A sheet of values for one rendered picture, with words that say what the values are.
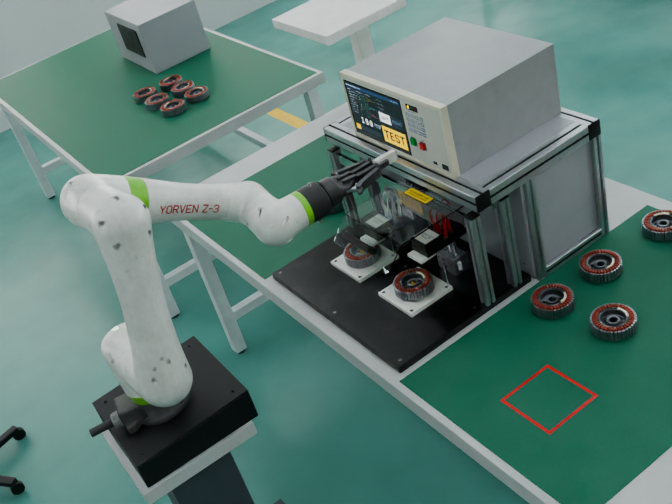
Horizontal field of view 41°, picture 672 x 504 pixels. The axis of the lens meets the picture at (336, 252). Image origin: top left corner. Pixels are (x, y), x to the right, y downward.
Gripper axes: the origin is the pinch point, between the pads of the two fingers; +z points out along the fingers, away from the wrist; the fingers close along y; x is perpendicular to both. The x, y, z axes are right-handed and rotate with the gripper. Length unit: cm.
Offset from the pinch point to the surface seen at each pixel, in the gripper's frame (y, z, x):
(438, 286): 8.1, 2.2, -39.7
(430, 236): 4.7, 5.4, -25.8
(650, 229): 37, 55, -39
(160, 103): -198, 10, -41
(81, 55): -315, 14, -44
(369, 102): -17.4, 9.8, 7.4
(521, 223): 22.8, 22.2, -23.8
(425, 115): 7.4, 9.9, 10.2
